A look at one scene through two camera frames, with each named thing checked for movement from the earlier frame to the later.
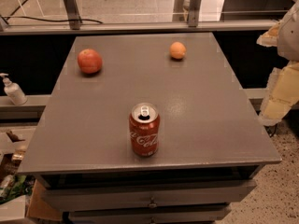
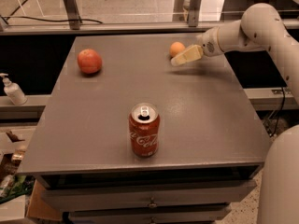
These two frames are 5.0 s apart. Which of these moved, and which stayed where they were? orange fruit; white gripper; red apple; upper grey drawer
Moved: white gripper
Stayed: upper grey drawer; red apple; orange fruit
